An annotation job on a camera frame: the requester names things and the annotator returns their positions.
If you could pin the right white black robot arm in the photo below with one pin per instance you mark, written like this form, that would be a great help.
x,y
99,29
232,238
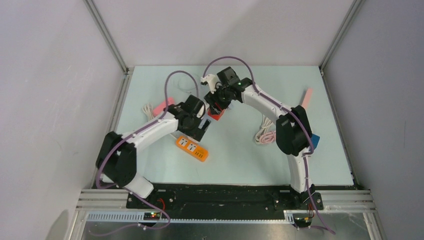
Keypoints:
x,y
293,131

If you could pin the aluminium frame rail front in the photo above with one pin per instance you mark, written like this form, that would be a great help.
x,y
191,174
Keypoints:
x,y
334,201

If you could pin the pink power strip with cable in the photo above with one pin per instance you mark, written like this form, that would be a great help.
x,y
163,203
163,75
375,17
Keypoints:
x,y
305,101

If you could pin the blue cube socket adapter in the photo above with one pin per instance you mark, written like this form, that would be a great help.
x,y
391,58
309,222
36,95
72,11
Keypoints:
x,y
315,139

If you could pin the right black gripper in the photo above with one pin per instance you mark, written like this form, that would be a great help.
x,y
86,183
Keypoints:
x,y
211,99

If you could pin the red cube socket adapter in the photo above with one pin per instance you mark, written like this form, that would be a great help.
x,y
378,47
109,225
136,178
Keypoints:
x,y
215,116

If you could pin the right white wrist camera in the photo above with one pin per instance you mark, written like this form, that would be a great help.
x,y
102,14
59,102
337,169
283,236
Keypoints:
x,y
210,80

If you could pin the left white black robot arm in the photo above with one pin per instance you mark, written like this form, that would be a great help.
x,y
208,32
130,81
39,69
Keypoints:
x,y
118,156

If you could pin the orange power strip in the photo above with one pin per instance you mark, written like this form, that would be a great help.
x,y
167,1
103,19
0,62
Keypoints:
x,y
192,148

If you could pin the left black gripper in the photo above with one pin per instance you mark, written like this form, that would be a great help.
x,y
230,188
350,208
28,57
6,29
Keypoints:
x,y
196,133

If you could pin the white power strip with cable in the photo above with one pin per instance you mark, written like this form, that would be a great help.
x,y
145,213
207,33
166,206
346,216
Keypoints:
x,y
264,135

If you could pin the pink triangular power strip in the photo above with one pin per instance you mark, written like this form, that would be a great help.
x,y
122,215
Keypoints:
x,y
160,108

